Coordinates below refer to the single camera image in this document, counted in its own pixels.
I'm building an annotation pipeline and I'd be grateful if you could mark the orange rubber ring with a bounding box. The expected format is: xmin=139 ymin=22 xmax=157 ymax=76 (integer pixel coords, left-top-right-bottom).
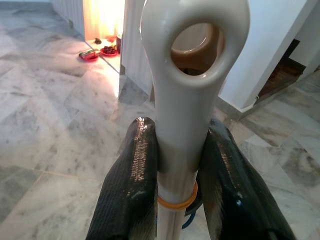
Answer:
xmin=156 ymin=183 xmax=199 ymax=211

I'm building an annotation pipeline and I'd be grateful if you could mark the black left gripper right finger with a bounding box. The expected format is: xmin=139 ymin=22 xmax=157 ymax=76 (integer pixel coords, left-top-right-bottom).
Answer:
xmin=197 ymin=118 xmax=297 ymax=240

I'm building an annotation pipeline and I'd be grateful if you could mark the dark wooden staircase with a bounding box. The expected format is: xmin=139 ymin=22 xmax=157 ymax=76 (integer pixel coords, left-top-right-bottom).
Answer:
xmin=256 ymin=38 xmax=308 ymax=101

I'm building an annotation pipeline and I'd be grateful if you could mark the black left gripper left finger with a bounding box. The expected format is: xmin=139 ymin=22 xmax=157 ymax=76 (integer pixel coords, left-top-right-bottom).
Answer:
xmin=86 ymin=116 xmax=159 ymax=240

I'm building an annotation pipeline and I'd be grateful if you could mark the beige long-handled broom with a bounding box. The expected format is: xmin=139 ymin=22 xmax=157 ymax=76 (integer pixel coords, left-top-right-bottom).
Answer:
xmin=139 ymin=0 xmax=251 ymax=240

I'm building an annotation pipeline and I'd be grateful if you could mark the red offering plate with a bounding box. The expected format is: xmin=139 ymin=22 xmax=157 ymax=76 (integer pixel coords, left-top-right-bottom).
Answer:
xmin=78 ymin=48 xmax=100 ymax=63
xmin=99 ymin=45 xmax=119 ymax=57

